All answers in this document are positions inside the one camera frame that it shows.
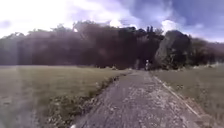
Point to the grey gravelly asphalt path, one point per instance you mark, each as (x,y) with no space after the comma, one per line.
(136,100)

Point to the dark wood of trees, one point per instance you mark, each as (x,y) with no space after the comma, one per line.
(93,46)

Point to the mown grass field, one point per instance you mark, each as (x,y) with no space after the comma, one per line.
(201,86)
(50,83)

